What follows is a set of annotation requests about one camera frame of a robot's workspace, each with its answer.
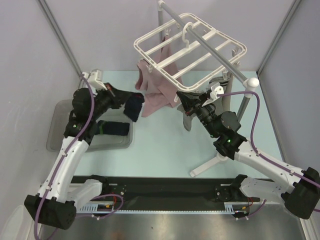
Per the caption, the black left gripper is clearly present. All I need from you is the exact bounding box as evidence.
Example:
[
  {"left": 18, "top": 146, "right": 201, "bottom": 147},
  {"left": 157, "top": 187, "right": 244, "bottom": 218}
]
[{"left": 89, "top": 82, "right": 131, "bottom": 120}]

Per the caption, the navy santa sock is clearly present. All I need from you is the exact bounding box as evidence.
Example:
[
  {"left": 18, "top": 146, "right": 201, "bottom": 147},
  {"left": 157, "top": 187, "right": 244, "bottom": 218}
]
[{"left": 123, "top": 93, "right": 145, "bottom": 122}]

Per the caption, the grey striped sock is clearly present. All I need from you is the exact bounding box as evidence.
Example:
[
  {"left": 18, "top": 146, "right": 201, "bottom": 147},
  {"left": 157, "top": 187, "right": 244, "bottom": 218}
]
[
  {"left": 177, "top": 104, "right": 197, "bottom": 132},
  {"left": 209, "top": 76, "right": 231, "bottom": 115}
]

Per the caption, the navy green striped sock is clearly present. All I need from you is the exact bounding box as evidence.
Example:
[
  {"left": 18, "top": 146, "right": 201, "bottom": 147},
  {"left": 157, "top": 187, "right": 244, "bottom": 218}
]
[{"left": 95, "top": 120, "right": 130, "bottom": 136}]

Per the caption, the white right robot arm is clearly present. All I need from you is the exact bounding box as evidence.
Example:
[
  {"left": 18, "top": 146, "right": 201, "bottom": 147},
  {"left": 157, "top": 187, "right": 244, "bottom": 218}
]
[{"left": 176, "top": 90, "right": 320, "bottom": 220}]

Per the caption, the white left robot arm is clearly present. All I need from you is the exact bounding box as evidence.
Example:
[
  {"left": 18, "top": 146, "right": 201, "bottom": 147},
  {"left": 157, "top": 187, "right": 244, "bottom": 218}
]
[{"left": 24, "top": 83, "right": 134, "bottom": 230}]

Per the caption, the white clip drying hanger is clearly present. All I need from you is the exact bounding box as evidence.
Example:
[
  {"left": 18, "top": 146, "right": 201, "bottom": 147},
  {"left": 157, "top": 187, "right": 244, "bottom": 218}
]
[{"left": 133, "top": 13, "right": 247, "bottom": 92}]

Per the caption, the beige sock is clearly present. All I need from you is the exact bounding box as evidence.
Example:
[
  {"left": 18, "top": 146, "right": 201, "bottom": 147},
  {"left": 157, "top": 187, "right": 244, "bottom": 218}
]
[{"left": 221, "top": 71, "right": 236, "bottom": 113}]

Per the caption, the pink tank top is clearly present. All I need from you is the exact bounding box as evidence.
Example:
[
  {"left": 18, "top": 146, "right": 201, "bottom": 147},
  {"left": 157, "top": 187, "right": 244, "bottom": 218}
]
[{"left": 134, "top": 34, "right": 185, "bottom": 118}]

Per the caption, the grey metal clothes stand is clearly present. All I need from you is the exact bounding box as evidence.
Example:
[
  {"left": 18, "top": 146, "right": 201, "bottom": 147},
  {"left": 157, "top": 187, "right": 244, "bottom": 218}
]
[{"left": 158, "top": 0, "right": 260, "bottom": 177}]

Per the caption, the grey plastic bin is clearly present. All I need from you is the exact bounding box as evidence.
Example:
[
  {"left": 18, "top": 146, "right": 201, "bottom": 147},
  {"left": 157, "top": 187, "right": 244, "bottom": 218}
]
[{"left": 46, "top": 99, "right": 134, "bottom": 152}]

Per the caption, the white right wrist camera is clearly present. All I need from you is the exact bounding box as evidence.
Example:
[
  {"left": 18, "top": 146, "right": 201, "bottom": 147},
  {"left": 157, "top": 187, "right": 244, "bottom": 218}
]
[{"left": 202, "top": 82, "right": 225, "bottom": 107}]

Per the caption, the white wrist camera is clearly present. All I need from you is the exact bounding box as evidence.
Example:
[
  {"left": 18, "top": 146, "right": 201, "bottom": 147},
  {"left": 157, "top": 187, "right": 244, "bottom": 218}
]
[
  {"left": 202, "top": 82, "right": 225, "bottom": 107},
  {"left": 82, "top": 69, "right": 107, "bottom": 91}
]

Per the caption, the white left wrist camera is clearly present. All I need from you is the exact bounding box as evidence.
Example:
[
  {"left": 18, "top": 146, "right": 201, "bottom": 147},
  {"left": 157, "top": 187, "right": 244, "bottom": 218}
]
[{"left": 82, "top": 69, "right": 107, "bottom": 91}]

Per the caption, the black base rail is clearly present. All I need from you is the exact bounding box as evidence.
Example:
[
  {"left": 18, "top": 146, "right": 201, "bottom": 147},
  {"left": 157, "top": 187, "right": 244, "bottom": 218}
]
[{"left": 71, "top": 175, "right": 260, "bottom": 212}]

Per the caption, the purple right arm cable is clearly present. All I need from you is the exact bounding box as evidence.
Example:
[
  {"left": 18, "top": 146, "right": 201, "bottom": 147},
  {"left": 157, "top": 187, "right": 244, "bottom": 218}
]
[{"left": 217, "top": 91, "right": 320, "bottom": 216}]

